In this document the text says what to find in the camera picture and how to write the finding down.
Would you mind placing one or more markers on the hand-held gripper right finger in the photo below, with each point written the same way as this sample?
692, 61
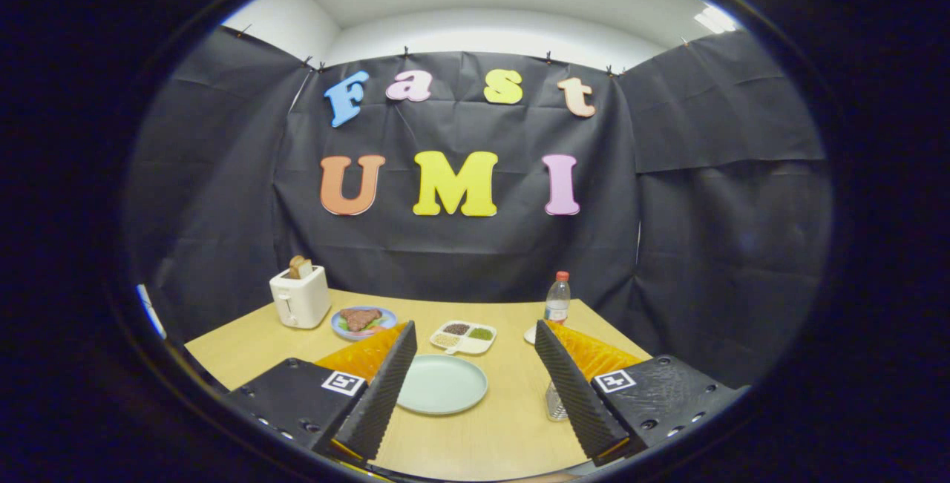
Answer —
571, 394

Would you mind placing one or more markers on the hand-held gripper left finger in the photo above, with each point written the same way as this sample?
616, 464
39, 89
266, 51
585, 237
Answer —
382, 398

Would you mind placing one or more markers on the pale green plate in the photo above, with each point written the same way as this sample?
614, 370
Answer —
445, 386

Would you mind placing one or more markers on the white square coaster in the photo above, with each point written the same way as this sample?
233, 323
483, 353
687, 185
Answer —
530, 335

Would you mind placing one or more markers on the blue plate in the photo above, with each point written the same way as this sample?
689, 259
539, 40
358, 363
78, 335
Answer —
387, 317

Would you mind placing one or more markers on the brown steak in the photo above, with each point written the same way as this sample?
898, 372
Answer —
360, 318

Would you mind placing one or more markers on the clear red-capped water bottle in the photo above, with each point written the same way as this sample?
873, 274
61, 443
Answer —
557, 309

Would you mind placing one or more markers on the pale yellow beans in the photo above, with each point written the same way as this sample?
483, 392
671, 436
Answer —
447, 340

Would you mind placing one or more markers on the dark red beans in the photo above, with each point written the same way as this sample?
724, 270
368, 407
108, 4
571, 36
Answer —
456, 329

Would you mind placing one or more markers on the white divided dish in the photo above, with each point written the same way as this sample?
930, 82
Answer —
475, 346

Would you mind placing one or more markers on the green mung beans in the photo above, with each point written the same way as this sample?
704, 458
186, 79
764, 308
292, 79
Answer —
481, 334

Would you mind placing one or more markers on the white toaster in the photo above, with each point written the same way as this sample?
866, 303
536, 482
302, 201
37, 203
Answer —
300, 297

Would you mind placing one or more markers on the brown bread slice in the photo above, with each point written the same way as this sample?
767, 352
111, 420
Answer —
300, 267

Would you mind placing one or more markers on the black backdrop cloth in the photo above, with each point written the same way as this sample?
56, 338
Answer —
460, 260

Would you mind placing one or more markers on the small ceiling light panel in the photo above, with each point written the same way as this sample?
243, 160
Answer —
715, 19

